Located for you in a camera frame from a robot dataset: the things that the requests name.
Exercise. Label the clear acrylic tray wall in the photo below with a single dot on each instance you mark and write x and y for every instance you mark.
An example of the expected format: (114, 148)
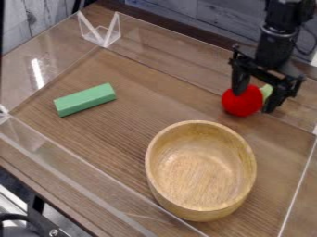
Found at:
(109, 203)

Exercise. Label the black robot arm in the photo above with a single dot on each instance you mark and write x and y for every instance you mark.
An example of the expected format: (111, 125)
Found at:
(269, 61)

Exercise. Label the clear acrylic corner bracket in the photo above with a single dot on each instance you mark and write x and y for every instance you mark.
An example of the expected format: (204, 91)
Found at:
(101, 35)

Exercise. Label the wooden bowl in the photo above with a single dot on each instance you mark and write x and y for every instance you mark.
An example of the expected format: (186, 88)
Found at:
(201, 169)

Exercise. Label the red plush strawberry toy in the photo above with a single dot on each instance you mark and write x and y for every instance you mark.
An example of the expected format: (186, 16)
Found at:
(248, 103)

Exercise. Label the black metal table frame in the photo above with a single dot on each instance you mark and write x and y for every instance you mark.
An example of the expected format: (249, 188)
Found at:
(47, 228)

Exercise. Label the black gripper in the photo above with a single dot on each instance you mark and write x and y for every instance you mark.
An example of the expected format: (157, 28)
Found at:
(284, 80)

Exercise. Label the green rectangular block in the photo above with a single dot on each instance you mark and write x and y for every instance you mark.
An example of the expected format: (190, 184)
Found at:
(85, 99)

